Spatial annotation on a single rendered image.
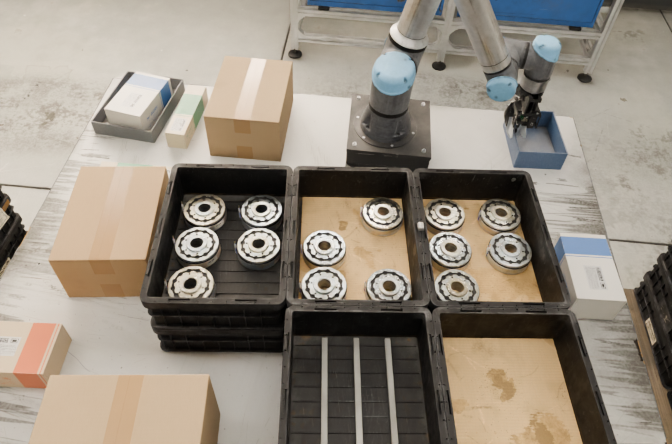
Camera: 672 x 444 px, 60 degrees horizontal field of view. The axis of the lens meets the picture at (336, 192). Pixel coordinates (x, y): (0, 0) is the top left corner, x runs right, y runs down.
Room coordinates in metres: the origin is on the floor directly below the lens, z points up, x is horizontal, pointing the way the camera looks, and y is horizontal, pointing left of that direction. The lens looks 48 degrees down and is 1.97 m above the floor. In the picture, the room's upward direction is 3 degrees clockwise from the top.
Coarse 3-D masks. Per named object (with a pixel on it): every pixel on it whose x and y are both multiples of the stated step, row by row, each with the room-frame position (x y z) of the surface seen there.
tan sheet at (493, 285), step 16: (464, 208) 0.99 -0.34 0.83; (464, 224) 0.94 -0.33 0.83; (480, 240) 0.89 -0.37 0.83; (480, 256) 0.84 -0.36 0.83; (480, 272) 0.79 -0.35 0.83; (496, 272) 0.80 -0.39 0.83; (528, 272) 0.80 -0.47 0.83; (480, 288) 0.75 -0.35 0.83; (496, 288) 0.75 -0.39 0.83; (512, 288) 0.75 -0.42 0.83; (528, 288) 0.76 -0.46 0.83
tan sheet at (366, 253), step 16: (304, 208) 0.96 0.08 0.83; (320, 208) 0.96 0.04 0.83; (336, 208) 0.97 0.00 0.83; (352, 208) 0.97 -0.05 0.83; (304, 224) 0.91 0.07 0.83; (320, 224) 0.91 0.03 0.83; (336, 224) 0.91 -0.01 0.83; (352, 224) 0.92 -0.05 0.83; (304, 240) 0.86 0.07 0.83; (352, 240) 0.87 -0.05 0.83; (368, 240) 0.87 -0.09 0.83; (384, 240) 0.87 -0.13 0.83; (400, 240) 0.87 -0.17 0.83; (352, 256) 0.82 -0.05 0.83; (368, 256) 0.82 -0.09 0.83; (384, 256) 0.82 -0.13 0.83; (400, 256) 0.83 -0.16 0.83; (304, 272) 0.76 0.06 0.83; (352, 272) 0.77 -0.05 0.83; (368, 272) 0.77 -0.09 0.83; (320, 288) 0.72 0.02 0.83; (352, 288) 0.73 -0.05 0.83
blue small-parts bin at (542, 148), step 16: (544, 112) 1.48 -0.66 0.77; (528, 128) 1.47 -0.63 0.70; (544, 128) 1.47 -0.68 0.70; (512, 144) 1.35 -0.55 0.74; (528, 144) 1.39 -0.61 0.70; (544, 144) 1.40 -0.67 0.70; (560, 144) 1.35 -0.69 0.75; (512, 160) 1.31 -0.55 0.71; (528, 160) 1.29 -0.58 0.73; (544, 160) 1.29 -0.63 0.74; (560, 160) 1.29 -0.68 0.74
